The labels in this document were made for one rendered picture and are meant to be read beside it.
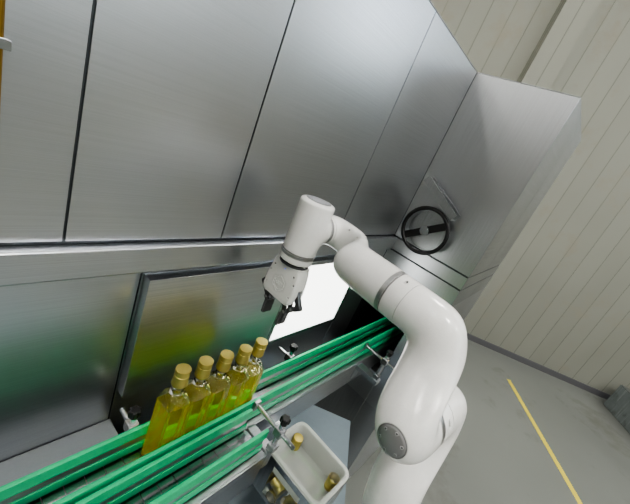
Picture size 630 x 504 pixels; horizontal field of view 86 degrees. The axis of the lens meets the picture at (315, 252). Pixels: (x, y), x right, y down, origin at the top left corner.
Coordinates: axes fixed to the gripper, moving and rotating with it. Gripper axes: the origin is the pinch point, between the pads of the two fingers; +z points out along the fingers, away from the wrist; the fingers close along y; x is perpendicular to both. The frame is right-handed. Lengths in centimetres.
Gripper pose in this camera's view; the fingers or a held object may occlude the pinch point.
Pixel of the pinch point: (274, 311)
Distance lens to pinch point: 90.8
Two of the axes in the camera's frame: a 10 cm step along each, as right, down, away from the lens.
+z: -3.7, 8.7, 3.4
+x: 6.1, -0.6, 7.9
